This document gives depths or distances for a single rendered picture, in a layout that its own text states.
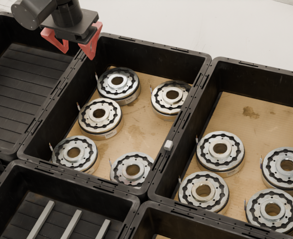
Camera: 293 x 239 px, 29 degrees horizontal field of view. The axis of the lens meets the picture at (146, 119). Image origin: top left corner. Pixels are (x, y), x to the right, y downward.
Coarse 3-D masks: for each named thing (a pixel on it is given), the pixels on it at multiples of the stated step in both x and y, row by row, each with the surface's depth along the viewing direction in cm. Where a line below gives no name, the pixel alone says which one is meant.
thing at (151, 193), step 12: (216, 60) 130; (228, 60) 129; (240, 60) 129; (276, 72) 125; (288, 72) 125; (204, 84) 127; (192, 108) 122; (180, 132) 118; (168, 156) 115; (156, 180) 111; (168, 204) 108; (180, 204) 108; (204, 216) 105; (216, 216) 105; (240, 228) 103; (252, 228) 102; (264, 228) 102
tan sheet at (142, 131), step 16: (144, 80) 142; (160, 80) 142; (96, 96) 141; (144, 96) 139; (128, 112) 136; (144, 112) 136; (128, 128) 133; (144, 128) 133; (160, 128) 132; (96, 144) 132; (112, 144) 131; (128, 144) 130; (144, 144) 130; (160, 144) 129; (112, 160) 128
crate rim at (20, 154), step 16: (160, 48) 135; (176, 48) 134; (80, 64) 134; (208, 64) 129; (192, 96) 124; (48, 112) 126; (176, 128) 119; (32, 160) 118; (160, 160) 114; (80, 176) 114; (96, 176) 114; (128, 192) 110; (144, 192) 110
